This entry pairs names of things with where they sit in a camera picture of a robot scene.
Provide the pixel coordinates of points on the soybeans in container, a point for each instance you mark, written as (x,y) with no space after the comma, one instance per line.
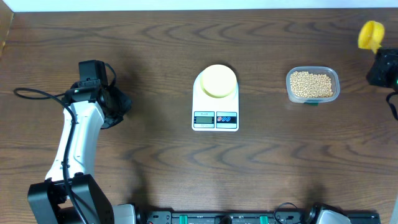
(310,85)

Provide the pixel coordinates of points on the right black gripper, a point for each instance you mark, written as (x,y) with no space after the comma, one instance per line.
(387,58)

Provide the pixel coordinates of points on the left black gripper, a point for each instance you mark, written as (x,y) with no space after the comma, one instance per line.
(124,103)

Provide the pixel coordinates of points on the yellow measuring scoop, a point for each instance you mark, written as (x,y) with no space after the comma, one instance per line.
(371,36)

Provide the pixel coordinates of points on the clear plastic container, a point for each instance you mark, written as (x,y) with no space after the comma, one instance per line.
(316,70)

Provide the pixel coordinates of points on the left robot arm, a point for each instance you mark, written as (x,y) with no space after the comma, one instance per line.
(69,193)

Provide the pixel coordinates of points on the pale yellow bowl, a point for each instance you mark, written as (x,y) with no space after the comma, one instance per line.
(218,81)

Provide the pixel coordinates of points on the white digital kitchen scale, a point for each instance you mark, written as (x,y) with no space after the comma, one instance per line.
(214,114)

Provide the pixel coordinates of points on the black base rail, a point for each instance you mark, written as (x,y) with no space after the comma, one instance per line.
(285,213)

